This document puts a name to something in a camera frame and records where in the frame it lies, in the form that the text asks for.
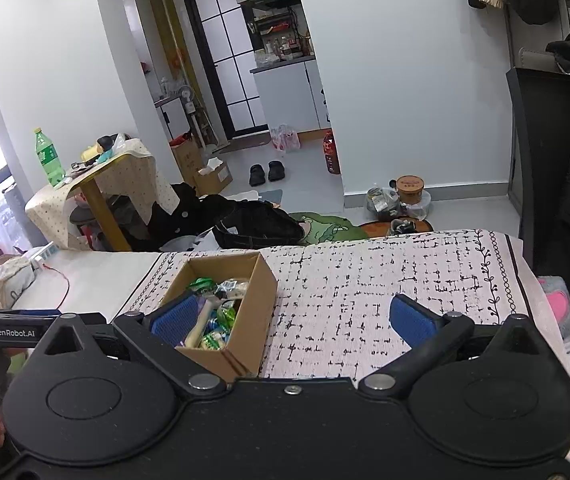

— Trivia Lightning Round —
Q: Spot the pink white plastic bag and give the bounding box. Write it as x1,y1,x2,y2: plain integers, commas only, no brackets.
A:
270,125,301,153

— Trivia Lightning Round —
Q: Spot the red cable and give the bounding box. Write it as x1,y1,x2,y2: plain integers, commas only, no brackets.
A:
34,262,72,317

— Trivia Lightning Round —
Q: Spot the green floor rug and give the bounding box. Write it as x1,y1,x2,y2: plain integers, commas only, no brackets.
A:
291,212,368,246

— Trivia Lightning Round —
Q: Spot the right black slipper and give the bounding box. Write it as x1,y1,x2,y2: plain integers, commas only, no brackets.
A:
268,160,286,182

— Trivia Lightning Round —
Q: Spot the white kitchen cabinet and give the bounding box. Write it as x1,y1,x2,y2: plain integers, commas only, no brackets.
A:
252,56,330,132

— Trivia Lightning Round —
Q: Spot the black bag on floor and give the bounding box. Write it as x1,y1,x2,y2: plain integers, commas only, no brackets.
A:
212,200,304,250

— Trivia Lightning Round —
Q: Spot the open cardboard box with paper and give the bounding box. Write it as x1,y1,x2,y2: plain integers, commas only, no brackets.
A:
195,157,233,196

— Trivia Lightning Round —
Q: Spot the left black slipper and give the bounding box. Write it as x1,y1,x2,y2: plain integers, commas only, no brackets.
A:
249,164,266,188

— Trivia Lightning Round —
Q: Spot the brown lidded jar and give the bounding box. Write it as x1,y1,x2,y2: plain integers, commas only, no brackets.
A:
396,176,425,205

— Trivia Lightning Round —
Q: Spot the green silver snack packet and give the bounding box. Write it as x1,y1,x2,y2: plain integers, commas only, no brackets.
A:
198,304,236,351

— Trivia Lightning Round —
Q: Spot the black slipper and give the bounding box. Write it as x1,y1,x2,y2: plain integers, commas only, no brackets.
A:
249,164,266,188
268,160,286,182

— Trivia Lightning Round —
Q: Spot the red oil bottle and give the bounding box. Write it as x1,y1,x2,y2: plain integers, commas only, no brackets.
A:
323,129,340,174

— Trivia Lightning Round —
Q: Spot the green soda bottle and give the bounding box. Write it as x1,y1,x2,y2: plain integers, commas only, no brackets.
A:
34,128,66,186

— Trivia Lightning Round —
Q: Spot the cream dotted tablecloth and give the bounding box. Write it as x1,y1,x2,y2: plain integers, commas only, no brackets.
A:
26,139,180,252

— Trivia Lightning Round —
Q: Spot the brown cardboard box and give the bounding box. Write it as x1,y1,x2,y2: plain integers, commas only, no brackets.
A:
151,252,277,382

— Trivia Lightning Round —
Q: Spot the patterned bed cover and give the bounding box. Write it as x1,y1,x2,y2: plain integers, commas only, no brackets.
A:
107,230,550,380

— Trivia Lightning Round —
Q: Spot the clear bag of items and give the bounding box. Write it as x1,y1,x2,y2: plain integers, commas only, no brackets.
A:
365,186,399,221

